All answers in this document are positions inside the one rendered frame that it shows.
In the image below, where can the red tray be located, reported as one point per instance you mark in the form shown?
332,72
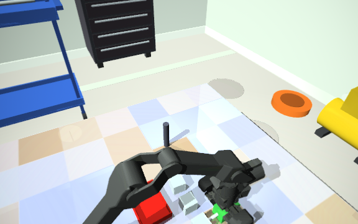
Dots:
153,210

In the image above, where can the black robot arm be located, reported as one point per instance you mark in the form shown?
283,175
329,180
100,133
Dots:
127,186

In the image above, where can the black cylinder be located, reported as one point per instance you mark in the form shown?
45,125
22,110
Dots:
166,141

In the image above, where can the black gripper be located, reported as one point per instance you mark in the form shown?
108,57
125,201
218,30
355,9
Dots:
235,215

